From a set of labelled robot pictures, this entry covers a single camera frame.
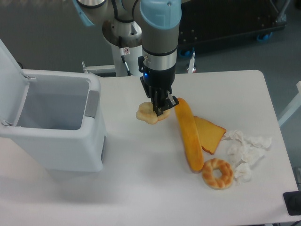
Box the white trash can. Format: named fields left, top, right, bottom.
left=0, top=44, right=107, bottom=172

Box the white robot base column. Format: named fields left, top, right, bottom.
left=102, top=19, right=142, bottom=77

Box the white bracket behind table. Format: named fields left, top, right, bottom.
left=81, top=61, right=116, bottom=77

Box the pale round flower bread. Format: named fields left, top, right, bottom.
left=136, top=102, right=171, bottom=125

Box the long orange baguette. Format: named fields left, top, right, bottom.
left=174, top=98, right=204, bottom=172

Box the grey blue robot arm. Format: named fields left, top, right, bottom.
left=74, top=0, right=182, bottom=116

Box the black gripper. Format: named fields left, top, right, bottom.
left=138, top=56, right=179, bottom=116

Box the metal post with red base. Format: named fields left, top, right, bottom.
left=187, top=51, right=196, bottom=74

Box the braided ring bread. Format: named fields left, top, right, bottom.
left=202, top=158, right=234, bottom=190

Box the black device at table edge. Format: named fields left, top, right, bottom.
left=283, top=191, right=301, bottom=216

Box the crumpled white tissue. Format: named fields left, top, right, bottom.
left=222, top=130, right=273, bottom=185

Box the orange toast slice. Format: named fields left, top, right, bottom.
left=194, top=116, right=227, bottom=155

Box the white metal frame right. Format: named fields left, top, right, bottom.
left=278, top=81, right=301, bottom=127

